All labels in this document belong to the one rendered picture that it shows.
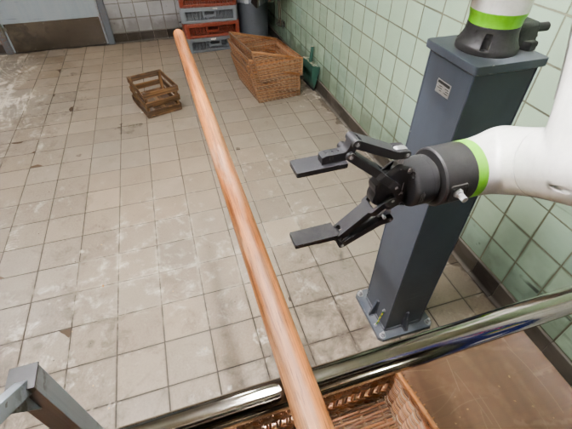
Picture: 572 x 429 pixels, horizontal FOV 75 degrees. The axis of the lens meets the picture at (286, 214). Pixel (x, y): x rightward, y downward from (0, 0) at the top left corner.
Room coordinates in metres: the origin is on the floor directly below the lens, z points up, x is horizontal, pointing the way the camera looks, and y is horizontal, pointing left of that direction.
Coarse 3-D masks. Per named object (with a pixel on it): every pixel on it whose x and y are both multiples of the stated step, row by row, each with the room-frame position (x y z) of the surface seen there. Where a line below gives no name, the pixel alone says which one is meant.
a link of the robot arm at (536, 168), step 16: (560, 80) 0.47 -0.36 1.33; (560, 96) 0.44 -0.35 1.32; (560, 112) 0.42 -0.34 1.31; (544, 128) 0.45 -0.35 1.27; (560, 128) 0.41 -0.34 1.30; (528, 144) 0.43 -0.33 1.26; (544, 144) 0.41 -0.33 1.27; (560, 144) 0.39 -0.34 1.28; (528, 160) 0.41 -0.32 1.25; (544, 160) 0.39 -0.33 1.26; (560, 160) 0.37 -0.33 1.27; (528, 176) 0.40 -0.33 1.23; (544, 176) 0.38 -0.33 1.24; (560, 176) 0.36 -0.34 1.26; (528, 192) 0.40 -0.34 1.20; (544, 192) 0.38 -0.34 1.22; (560, 192) 0.36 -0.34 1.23
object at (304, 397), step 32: (192, 64) 0.86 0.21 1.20; (192, 96) 0.71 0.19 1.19; (224, 160) 0.47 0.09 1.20; (224, 192) 0.40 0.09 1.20; (256, 224) 0.34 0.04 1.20; (256, 256) 0.28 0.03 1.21; (256, 288) 0.24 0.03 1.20; (288, 320) 0.20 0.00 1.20; (288, 352) 0.16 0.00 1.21; (288, 384) 0.13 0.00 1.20; (320, 416) 0.11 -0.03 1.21
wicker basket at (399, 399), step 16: (368, 384) 0.33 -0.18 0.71; (384, 384) 0.35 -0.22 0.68; (400, 384) 0.33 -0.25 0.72; (336, 400) 0.31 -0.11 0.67; (352, 400) 0.33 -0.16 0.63; (368, 400) 0.34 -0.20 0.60; (384, 400) 0.35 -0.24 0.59; (400, 400) 0.31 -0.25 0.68; (416, 400) 0.28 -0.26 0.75; (272, 416) 0.26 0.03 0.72; (288, 416) 0.28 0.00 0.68; (336, 416) 0.31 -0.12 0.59; (352, 416) 0.31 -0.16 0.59; (368, 416) 0.31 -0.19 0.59; (384, 416) 0.31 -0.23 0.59; (400, 416) 0.29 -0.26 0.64; (416, 416) 0.27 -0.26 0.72
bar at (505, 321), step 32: (480, 320) 0.21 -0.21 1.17; (512, 320) 0.21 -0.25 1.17; (544, 320) 0.22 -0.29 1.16; (384, 352) 0.18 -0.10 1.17; (416, 352) 0.18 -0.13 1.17; (448, 352) 0.18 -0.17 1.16; (32, 384) 0.24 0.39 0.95; (256, 384) 0.15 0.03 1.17; (320, 384) 0.15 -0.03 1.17; (352, 384) 0.15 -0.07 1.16; (0, 416) 0.17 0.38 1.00; (64, 416) 0.23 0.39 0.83; (160, 416) 0.12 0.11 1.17; (192, 416) 0.12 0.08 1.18; (224, 416) 0.12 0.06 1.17; (256, 416) 0.12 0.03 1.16
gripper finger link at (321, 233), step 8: (328, 224) 0.42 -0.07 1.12; (296, 232) 0.40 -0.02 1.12; (304, 232) 0.40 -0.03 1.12; (312, 232) 0.40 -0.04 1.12; (320, 232) 0.40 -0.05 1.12; (328, 232) 0.40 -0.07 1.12; (336, 232) 0.40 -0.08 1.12; (296, 240) 0.38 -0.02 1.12; (304, 240) 0.38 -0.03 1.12; (312, 240) 0.38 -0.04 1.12; (320, 240) 0.38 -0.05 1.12; (328, 240) 0.39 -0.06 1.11; (296, 248) 0.37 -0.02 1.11
